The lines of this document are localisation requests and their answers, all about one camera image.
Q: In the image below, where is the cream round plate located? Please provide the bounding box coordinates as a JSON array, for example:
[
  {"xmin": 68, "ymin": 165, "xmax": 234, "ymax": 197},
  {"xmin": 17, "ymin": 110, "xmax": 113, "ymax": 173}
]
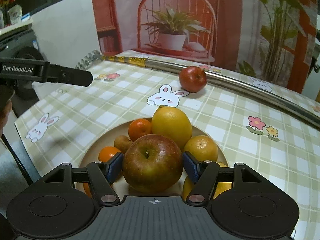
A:
[{"xmin": 75, "ymin": 117, "xmax": 230, "ymax": 201}]

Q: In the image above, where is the metal telescopic pole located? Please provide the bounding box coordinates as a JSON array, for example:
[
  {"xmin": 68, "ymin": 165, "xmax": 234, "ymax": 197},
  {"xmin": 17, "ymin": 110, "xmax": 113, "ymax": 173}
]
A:
[{"xmin": 75, "ymin": 50, "xmax": 320, "ymax": 132}]

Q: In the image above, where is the yellow lemon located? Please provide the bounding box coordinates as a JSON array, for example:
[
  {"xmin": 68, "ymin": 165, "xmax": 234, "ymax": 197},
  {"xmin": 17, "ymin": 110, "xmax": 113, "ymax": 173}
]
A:
[{"xmin": 151, "ymin": 105, "xmax": 193, "ymax": 149}]

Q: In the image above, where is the red brown apple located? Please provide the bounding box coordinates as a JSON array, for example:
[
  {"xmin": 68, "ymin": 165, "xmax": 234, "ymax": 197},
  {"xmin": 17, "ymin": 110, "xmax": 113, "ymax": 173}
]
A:
[{"xmin": 122, "ymin": 134, "xmax": 183, "ymax": 194}]

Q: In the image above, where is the large yellow grapefruit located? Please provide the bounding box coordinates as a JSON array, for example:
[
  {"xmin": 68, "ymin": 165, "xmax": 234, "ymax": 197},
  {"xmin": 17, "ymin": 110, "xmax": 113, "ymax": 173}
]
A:
[{"xmin": 182, "ymin": 176, "xmax": 232, "ymax": 200}]

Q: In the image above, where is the dark red apple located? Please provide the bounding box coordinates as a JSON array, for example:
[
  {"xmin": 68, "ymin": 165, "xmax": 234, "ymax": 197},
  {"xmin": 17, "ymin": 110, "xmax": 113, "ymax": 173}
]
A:
[{"xmin": 179, "ymin": 66, "xmax": 207, "ymax": 93}]

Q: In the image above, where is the printed chair backdrop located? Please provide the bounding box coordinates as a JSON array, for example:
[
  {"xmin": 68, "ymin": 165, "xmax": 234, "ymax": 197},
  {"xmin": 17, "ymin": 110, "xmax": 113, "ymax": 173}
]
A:
[{"xmin": 92, "ymin": 0, "xmax": 319, "ymax": 93}]

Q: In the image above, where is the person's left hand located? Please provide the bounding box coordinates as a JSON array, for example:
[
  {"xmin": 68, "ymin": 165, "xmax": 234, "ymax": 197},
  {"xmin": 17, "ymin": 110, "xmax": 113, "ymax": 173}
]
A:
[{"xmin": 0, "ymin": 100, "xmax": 12, "ymax": 137}]

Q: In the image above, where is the yellow green pear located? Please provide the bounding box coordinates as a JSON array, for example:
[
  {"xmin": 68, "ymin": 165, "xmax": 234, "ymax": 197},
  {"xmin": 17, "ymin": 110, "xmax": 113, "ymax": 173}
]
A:
[{"xmin": 113, "ymin": 135, "xmax": 132, "ymax": 154}]

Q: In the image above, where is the checked bunny tablecloth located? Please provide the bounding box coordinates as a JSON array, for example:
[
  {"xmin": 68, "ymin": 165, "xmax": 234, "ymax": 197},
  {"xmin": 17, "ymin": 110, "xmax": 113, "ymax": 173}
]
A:
[{"xmin": 15, "ymin": 61, "xmax": 319, "ymax": 239}]

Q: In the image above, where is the large orange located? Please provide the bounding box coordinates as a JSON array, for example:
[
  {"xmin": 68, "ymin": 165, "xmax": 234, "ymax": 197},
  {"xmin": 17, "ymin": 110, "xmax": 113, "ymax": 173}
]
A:
[{"xmin": 184, "ymin": 135, "xmax": 219, "ymax": 161}]

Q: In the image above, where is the small tangerine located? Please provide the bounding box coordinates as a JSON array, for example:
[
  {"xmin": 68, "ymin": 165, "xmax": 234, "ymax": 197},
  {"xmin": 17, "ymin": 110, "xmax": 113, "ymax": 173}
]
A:
[
  {"xmin": 128, "ymin": 119, "xmax": 152, "ymax": 141},
  {"xmin": 82, "ymin": 183, "xmax": 92, "ymax": 198},
  {"xmin": 98, "ymin": 146, "xmax": 121, "ymax": 162}
]

